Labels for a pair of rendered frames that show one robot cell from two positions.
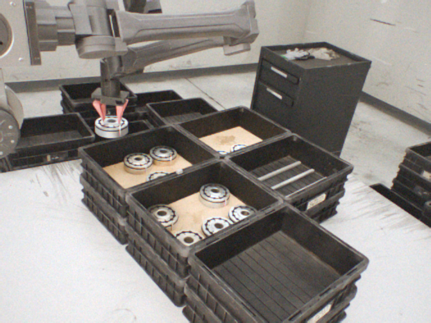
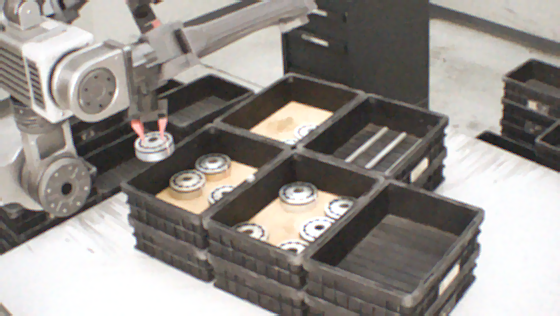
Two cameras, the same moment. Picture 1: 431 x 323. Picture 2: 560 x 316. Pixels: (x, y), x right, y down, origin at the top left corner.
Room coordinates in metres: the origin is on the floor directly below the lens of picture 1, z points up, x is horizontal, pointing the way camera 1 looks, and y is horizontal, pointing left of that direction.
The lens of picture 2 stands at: (-0.66, 0.22, 2.07)
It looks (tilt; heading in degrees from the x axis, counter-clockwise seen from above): 31 degrees down; 354
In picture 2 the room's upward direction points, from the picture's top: 4 degrees counter-clockwise
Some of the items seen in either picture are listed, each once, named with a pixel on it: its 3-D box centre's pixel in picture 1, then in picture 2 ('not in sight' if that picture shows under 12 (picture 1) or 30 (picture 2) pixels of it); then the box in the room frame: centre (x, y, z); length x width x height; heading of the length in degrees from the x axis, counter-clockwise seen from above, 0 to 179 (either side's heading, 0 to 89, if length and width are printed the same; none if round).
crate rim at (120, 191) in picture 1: (151, 156); (205, 169); (1.25, 0.23, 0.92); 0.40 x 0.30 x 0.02; 136
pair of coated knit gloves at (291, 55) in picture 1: (294, 54); not in sight; (2.88, -0.43, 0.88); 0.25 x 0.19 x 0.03; 126
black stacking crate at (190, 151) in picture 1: (150, 168); (207, 185); (1.25, 0.23, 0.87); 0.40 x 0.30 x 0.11; 136
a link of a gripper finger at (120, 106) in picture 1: (115, 109); (154, 124); (1.23, 0.34, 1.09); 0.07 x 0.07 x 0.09; 89
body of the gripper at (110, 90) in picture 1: (110, 87); (146, 100); (1.23, 0.36, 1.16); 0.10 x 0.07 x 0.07; 89
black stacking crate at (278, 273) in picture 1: (276, 273); (398, 254); (0.84, -0.20, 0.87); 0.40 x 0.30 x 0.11; 136
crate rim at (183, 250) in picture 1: (206, 200); (296, 202); (1.04, 0.01, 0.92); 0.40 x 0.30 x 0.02; 136
